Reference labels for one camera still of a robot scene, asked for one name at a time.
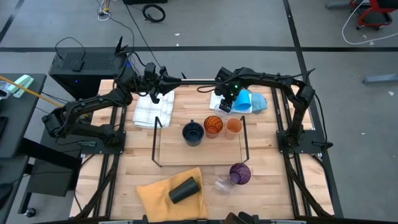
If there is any black desk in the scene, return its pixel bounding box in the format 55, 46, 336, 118
0, 73, 47, 159

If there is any grey metal floor foot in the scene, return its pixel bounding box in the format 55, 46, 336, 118
325, 1, 352, 9
362, 73, 398, 85

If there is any purple faceted tumbler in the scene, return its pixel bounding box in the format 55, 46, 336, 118
229, 162, 252, 185

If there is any coiled black cable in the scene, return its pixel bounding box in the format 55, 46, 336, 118
142, 3, 166, 23

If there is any black desk base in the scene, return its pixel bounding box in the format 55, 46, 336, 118
17, 136, 82, 215

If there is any yellow waffle cloth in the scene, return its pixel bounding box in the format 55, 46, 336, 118
136, 167, 209, 223

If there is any black matte tumbler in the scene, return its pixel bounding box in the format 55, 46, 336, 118
169, 176, 201, 205

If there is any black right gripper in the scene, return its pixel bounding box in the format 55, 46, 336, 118
217, 91, 238, 114

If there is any red chair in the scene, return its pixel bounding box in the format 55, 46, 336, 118
349, 0, 398, 31

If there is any mint green stapler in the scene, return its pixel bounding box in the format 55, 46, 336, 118
6, 74, 35, 99

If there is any light blue plastic mug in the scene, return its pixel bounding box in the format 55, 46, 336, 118
231, 88, 252, 111

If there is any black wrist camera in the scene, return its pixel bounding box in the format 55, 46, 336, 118
144, 62, 157, 82
215, 66, 233, 84

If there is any black floor box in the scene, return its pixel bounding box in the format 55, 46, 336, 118
123, 0, 169, 5

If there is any white floor cable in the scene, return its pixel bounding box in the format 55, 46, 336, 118
341, 0, 398, 46

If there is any clear plastic faceted cup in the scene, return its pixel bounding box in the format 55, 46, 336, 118
212, 174, 236, 196

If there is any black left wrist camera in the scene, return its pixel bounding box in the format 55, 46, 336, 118
144, 62, 157, 82

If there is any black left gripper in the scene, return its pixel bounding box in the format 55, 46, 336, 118
146, 73, 183, 105

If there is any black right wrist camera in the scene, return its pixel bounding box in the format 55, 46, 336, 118
215, 66, 233, 84

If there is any peach plastic cup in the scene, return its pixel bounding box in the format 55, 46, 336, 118
224, 117, 243, 141

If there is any black computer tower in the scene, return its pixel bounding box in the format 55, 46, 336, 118
49, 36, 137, 100

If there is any dark blue glossy mug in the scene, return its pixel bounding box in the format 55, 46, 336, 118
182, 119, 205, 147

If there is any yellow strap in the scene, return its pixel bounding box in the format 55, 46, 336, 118
0, 74, 90, 118

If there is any orange faceted tumbler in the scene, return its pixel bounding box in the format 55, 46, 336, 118
203, 115, 224, 139

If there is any white checked towel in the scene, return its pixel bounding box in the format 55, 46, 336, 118
132, 90, 175, 129

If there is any small black box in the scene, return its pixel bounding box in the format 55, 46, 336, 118
70, 58, 85, 72

